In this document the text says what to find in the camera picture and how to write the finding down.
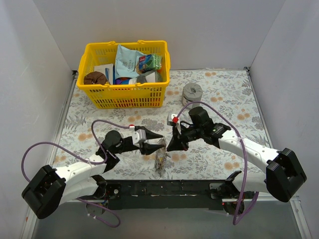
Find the metal key organiser ring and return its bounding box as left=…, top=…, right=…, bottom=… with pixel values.
left=154, top=138, right=170, bottom=176

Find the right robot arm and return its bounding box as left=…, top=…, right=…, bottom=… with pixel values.
left=166, top=107, right=307, bottom=202

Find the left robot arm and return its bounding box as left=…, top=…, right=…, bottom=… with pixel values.
left=22, top=125, right=164, bottom=219

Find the floral table mat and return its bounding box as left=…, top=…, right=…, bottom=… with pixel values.
left=53, top=69, right=272, bottom=180

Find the yellow plastic shopping basket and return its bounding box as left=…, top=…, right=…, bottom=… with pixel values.
left=77, top=40, right=170, bottom=109

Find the blue green sponge pack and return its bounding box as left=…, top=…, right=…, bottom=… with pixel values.
left=138, top=54, right=162, bottom=73

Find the light blue chips bag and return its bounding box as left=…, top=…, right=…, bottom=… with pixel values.
left=115, top=44, right=145, bottom=79

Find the brown round pouch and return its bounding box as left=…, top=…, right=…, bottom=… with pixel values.
left=84, top=71, right=108, bottom=85

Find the white blue box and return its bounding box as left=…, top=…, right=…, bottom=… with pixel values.
left=94, top=64, right=114, bottom=85

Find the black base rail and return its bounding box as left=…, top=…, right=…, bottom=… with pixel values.
left=77, top=178, right=255, bottom=211

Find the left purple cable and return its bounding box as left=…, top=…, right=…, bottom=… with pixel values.
left=20, top=119, right=135, bottom=228

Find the purple cable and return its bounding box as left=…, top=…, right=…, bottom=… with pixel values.
left=176, top=101, right=260, bottom=226
left=20, top=119, right=135, bottom=228

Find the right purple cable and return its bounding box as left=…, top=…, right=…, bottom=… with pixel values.
left=176, top=101, right=260, bottom=226

